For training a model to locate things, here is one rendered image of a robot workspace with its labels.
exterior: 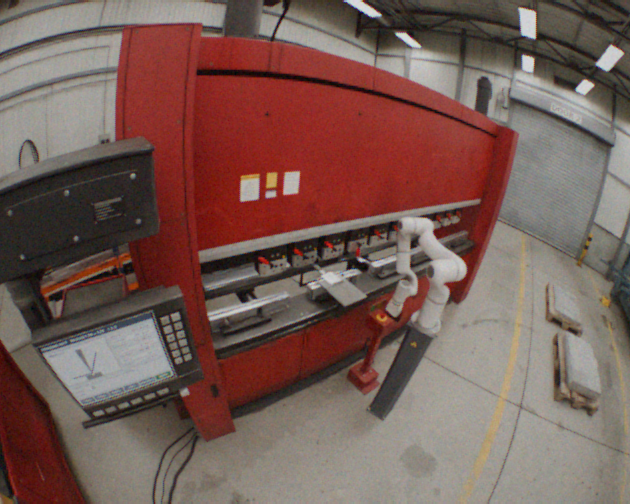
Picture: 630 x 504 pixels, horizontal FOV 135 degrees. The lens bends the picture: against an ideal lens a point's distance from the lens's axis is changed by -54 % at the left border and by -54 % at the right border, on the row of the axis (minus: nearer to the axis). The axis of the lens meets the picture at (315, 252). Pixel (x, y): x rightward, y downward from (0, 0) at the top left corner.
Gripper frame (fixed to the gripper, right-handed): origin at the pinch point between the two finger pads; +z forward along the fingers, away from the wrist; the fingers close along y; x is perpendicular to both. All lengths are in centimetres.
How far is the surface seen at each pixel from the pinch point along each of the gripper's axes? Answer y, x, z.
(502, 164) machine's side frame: -18, 180, -112
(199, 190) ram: -40, -113, -90
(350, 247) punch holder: -33, -24, -45
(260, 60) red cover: -42, -91, -144
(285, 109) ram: -42, -76, -123
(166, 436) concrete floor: -22, -172, 76
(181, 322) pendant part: 14, -135, -79
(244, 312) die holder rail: -35, -94, -18
